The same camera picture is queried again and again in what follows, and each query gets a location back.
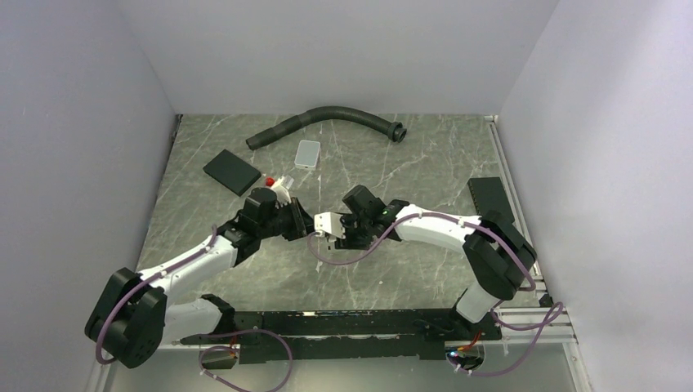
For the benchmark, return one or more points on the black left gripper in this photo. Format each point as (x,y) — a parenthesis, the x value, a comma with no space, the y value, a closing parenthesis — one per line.
(302,221)

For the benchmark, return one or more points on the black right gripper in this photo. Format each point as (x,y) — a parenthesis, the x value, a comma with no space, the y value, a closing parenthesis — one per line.
(349,243)

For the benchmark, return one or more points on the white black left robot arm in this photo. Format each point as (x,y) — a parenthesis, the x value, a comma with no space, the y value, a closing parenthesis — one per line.
(135,312)

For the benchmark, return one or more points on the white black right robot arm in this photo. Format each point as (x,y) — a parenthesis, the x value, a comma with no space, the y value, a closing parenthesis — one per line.
(499,255)

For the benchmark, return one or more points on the black flat rectangular box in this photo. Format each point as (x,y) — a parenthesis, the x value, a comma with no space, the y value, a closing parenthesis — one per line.
(232,172)

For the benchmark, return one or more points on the clear white plastic case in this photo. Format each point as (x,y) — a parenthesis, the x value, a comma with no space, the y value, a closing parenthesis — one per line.
(308,155)

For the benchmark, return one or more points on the black mounting base rail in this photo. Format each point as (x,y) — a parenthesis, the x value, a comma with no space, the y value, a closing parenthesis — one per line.
(348,334)

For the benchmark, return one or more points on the aluminium frame rail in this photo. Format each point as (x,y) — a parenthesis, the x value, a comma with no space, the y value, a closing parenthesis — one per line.
(515,325)

